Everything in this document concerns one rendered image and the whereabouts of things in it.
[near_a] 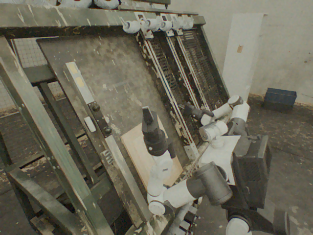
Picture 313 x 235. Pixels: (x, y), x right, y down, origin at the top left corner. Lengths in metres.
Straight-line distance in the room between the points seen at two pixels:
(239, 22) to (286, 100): 2.05
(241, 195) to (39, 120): 0.93
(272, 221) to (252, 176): 0.28
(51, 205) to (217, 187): 1.13
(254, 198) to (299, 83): 5.32
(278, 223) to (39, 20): 1.41
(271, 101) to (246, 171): 4.36
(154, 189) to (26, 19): 0.90
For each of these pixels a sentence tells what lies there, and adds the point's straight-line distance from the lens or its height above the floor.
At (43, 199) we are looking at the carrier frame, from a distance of 1.62.
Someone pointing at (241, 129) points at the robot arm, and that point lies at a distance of 1.18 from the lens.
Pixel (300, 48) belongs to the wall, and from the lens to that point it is 6.01.
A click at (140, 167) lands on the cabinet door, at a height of 1.12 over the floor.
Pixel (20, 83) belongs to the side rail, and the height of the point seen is 1.68.
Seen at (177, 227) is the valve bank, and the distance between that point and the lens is 1.38.
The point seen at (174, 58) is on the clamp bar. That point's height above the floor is 1.62.
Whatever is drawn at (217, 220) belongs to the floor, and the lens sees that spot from 2.38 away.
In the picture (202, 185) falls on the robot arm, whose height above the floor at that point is 1.31.
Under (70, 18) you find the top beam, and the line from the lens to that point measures 1.11.
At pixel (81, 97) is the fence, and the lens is 1.01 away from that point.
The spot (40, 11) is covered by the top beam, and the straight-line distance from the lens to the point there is 1.06.
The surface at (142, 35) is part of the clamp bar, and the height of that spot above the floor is 1.82.
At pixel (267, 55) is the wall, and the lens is 6.07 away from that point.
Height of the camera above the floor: 1.90
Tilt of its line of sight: 27 degrees down
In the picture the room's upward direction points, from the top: straight up
